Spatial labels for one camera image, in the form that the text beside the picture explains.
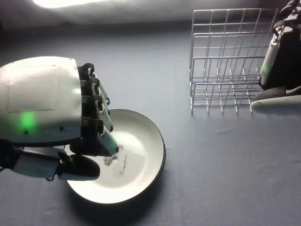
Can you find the white plate with dark underside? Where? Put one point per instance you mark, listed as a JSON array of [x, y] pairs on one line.
[[164, 157], [141, 153]]

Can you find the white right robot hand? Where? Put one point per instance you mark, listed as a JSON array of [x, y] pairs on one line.
[[270, 54]]

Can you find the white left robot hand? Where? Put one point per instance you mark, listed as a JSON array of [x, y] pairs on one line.
[[42, 99]]

